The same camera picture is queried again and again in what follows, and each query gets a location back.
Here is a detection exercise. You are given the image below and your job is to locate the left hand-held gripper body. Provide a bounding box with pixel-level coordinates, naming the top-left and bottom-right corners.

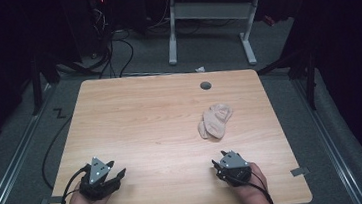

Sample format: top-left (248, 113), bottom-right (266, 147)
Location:
top-left (75, 155), bottom-right (121, 203)

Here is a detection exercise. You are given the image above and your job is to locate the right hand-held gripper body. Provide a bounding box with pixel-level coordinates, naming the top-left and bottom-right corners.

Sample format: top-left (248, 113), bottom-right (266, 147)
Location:
top-left (214, 149), bottom-right (254, 190)

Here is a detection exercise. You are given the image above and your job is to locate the beige sock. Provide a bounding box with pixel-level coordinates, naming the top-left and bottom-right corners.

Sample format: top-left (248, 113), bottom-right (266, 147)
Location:
top-left (197, 119), bottom-right (211, 140)
top-left (200, 101), bottom-right (237, 142)

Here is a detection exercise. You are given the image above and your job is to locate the person's right hand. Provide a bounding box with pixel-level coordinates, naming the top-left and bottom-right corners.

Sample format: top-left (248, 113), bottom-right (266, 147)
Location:
top-left (233, 160), bottom-right (276, 204)

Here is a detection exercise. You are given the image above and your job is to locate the grey tape strip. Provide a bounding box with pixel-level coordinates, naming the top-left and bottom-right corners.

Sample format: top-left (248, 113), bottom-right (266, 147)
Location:
top-left (290, 166), bottom-right (311, 178)
top-left (39, 195), bottom-right (65, 204)

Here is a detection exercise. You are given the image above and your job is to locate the black metal stand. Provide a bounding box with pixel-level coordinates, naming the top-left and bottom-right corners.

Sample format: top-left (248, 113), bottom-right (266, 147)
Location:
top-left (26, 51), bottom-right (66, 117)
top-left (253, 43), bottom-right (323, 116)

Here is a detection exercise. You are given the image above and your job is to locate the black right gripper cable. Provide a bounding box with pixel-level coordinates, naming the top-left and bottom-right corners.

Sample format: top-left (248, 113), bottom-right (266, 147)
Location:
top-left (226, 170), bottom-right (276, 204)

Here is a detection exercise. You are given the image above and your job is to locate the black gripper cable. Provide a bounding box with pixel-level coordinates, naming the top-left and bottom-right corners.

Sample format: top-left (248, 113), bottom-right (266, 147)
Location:
top-left (55, 166), bottom-right (95, 204)
top-left (226, 170), bottom-right (276, 204)

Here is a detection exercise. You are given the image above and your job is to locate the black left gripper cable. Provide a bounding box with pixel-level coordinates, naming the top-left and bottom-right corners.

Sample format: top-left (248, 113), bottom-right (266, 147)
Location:
top-left (55, 166), bottom-right (95, 204)

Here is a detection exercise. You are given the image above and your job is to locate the black floor cable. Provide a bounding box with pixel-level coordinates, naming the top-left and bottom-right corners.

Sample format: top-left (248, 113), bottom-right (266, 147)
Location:
top-left (36, 115), bottom-right (80, 192)

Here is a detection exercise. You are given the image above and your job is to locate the metal floor rail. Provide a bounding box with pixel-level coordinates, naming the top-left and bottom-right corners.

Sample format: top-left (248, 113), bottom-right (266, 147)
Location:
top-left (0, 83), bottom-right (64, 204)
top-left (290, 72), bottom-right (362, 204)

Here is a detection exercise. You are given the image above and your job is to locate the bundle of black cables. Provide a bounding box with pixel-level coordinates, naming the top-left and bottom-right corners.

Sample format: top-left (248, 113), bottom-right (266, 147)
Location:
top-left (48, 0), bottom-right (138, 85)

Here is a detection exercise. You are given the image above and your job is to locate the white metal frame desk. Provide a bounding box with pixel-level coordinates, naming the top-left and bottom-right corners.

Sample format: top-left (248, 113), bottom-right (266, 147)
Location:
top-left (161, 0), bottom-right (311, 74)

